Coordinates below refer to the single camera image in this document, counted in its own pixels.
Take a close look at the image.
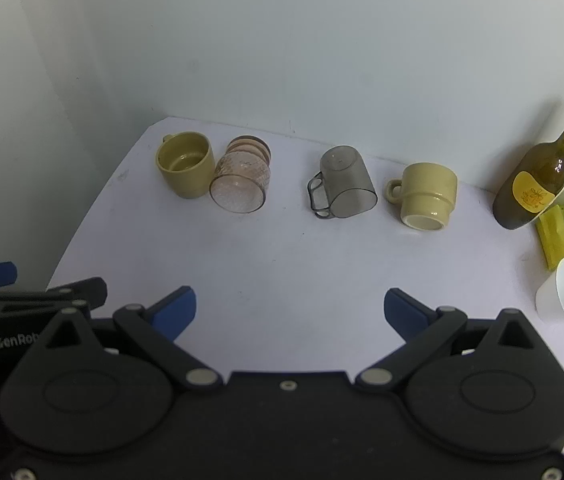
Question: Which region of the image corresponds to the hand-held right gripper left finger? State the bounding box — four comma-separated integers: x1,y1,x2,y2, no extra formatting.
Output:
41,285,223,392

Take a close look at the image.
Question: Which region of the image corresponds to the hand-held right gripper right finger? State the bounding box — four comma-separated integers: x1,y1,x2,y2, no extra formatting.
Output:
356,287,543,392

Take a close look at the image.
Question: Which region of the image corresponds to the grey transparent plastic cup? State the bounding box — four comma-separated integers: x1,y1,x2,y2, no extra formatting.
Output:
307,145,379,220

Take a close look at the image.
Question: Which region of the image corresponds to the pink textured glass cup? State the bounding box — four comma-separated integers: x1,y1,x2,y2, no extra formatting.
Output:
209,135,273,216

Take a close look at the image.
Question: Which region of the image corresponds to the pale yellow ceramic mug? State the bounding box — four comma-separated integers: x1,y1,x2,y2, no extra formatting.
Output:
387,162,458,231

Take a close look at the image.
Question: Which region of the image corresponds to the olive green mug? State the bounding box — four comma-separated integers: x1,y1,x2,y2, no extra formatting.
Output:
155,131,216,199

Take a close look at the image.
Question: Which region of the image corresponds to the dark glass bottle yellow label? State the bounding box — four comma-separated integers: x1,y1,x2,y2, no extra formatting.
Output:
492,99,564,231

